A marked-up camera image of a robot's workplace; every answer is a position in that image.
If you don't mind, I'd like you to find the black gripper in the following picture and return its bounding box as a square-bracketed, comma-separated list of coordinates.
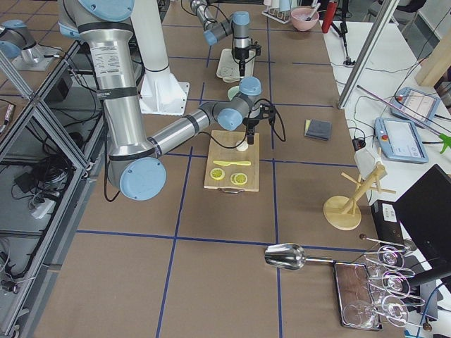
[232, 39, 261, 77]
[242, 104, 278, 144]

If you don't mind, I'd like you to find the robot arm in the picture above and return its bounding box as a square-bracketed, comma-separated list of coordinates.
[58, 1, 261, 201]
[189, 0, 261, 78]

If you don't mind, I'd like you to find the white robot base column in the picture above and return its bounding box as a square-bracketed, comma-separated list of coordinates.
[131, 0, 190, 115]

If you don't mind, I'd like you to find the green ceramic bowl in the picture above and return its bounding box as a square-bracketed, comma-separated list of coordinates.
[227, 86, 240, 101]

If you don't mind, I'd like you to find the pink bowl of ice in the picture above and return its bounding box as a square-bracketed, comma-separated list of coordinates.
[290, 7, 319, 32]

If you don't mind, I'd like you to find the cream bear tray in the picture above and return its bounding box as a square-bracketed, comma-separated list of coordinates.
[216, 49, 255, 79]

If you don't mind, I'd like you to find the wooden cutting board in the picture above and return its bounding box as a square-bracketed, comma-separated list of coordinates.
[204, 130, 259, 192]

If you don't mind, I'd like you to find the yellow plastic knife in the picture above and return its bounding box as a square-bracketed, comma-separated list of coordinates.
[213, 160, 252, 167]

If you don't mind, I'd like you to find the lemon slice pair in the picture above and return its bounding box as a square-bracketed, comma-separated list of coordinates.
[230, 173, 248, 186]

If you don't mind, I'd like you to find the grey folded cloth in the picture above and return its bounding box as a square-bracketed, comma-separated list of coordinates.
[304, 119, 332, 141]

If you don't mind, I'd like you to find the steel scoop black tip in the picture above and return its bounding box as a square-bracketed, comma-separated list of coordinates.
[306, 2, 321, 21]

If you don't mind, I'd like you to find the red cylinder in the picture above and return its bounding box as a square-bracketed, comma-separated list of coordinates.
[321, 1, 338, 34]

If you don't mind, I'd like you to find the black tripod stand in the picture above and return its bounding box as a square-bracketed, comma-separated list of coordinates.
[331, 0, 355, 66]

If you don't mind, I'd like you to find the wooden mug tree stand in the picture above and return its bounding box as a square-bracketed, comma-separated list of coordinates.
[323, 161, 396, 231]

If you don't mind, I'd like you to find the metal scoop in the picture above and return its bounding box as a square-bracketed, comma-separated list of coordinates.
[264, 243, 334, 270]

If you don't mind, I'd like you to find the blue teach pendant near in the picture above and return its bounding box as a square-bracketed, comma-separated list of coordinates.
[374, 118, 429, 164]

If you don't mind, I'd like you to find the blue teach pendant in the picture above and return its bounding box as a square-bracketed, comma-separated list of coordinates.
[390, 87, 439, 125]
[374, 118, 429, 164]

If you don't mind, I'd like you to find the blue teach pendant far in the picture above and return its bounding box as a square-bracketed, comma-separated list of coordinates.
[390, 87, 439, 125]

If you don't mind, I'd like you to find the black monitor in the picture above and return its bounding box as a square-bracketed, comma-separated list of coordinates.
[395, 164, 450, 287]

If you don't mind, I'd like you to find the reacher grabber stick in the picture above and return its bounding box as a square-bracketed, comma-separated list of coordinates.
[356, 84, 451, 155]

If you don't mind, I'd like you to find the glass rack tray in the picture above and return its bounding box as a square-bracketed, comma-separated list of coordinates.
[333, 234, 426, 331]

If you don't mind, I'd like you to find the white wire cup rack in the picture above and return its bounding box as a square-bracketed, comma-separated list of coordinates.
[261, 0, 292, 24]

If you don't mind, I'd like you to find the aluminium frame post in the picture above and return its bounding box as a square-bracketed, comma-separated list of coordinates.
[338, 0, 400, 109]

